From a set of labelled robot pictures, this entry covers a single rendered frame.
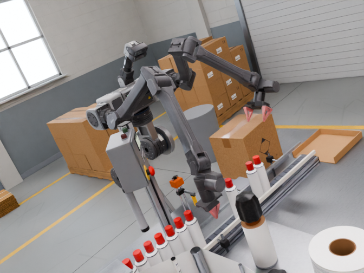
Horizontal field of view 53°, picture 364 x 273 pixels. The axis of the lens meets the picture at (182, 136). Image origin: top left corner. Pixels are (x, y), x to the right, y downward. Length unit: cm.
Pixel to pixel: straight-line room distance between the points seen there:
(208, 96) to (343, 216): 388
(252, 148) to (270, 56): 457
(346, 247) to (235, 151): 88
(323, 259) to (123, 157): 73
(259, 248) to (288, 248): 16
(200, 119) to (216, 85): 137
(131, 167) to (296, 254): 69
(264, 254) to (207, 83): 405
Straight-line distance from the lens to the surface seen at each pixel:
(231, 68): 183
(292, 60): 628
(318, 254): 125
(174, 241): 148
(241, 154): 196
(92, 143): 489
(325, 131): 238
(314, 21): 593
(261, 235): 136
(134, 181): 136
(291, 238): 155
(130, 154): 132
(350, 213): 171
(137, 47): 190
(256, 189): 176
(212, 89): 532
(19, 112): 689
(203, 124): 416
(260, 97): 193
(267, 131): 208
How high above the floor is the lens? 186
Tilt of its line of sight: 20 degrees down
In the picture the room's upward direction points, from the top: 21 degrees counter-clockwise
